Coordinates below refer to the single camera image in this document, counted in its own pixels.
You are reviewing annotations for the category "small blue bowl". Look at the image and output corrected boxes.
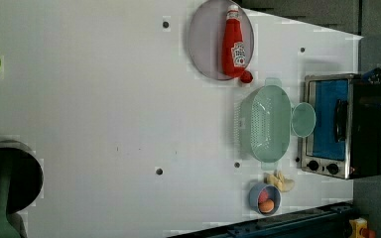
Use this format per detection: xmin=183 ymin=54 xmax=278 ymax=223
xmin=248 ymin=182 xmax=281 ymax=215

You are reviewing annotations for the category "mint green plastic strainer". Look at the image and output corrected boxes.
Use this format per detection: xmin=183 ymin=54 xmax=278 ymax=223
xmin=237 ymin=78 xmax=291 ymax=171

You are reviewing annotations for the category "yellow orange toy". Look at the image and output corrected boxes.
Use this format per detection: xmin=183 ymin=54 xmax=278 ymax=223
xmin=349 ymin=218 xmax=376 ymax=238

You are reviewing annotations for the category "green spatula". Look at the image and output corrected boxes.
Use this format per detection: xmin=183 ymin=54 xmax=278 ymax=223
xmin=0 ymin=159 xmax=20 ymax=238

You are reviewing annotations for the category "red toy strawberry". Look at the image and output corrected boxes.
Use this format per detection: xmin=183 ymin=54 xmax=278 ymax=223
xmin=239 ymin=70 xmax=253 ymax=83

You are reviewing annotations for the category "orange toy fruit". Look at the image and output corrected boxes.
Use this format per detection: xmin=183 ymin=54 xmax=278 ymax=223
xmin=258 ymin=199 xmax=275 ymax=213

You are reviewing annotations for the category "black cooking pot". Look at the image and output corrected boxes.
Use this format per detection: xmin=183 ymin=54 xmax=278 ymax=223
xmin=0 ymin=140 xmax=44 ymax=214

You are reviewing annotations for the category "peeled toy banana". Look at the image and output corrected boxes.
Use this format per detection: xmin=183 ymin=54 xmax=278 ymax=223
xmin=266 ymin=171 xmax=295 ymax=192

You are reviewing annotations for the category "round grey plate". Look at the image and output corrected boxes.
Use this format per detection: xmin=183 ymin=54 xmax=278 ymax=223
xmin=188 ymin=0 xmax=254 ymax=80

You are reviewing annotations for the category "blue metal frame rail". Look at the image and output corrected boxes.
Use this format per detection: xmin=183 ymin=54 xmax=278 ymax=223
xmin=170 ymin=202 xmax=359 ymax=238

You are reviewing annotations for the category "mint green cup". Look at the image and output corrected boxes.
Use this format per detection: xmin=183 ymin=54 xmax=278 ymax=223
xmin=291 ymin=102 xmax=317 ymax=138

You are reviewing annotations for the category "red ketchup bottle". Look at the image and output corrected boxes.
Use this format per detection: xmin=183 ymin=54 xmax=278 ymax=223
xmin=221 ymin=5 xmax=246 ymax=78

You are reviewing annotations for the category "pink toy fruit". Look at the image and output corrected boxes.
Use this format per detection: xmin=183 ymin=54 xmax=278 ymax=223
xmin=258 ymin=189 xmax=269 ymax=203

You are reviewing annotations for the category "black steel toaster oven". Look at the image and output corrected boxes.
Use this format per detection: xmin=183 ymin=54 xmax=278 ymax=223
xmin=300 ymin=73 xmax=381 ymax=179

